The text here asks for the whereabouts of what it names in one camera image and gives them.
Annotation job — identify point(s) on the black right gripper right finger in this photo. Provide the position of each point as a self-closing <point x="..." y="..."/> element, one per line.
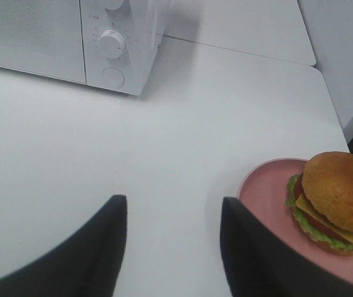
<point x="258" y="263"/>

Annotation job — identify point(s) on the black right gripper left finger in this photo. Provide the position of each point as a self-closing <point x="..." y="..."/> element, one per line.
<point x="86" y="264"/>

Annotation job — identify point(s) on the pink round plate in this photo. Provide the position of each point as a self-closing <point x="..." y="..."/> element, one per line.
<point x="264" y="193"/>

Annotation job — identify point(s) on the burger with lettuce and cheese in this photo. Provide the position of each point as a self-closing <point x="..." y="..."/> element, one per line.
<point x="321" y="200"/>

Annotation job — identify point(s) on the round white door button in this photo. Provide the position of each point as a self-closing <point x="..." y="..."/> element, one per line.
<point x="113" y="77"/>

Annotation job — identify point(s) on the white microwave knob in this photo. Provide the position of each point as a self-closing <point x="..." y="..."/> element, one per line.
<point x="112" y="5"/>
<point x="112" y="44"/>

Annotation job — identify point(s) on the white microwave door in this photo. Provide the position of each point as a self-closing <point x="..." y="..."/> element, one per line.
<point x="42" y="37"/>

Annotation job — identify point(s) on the white microwave oven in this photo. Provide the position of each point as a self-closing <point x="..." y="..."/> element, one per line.
<point x="142" y="23"/>

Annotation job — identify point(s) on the white partition panel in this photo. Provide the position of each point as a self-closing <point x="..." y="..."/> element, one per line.
<point x="330" y="28"/>

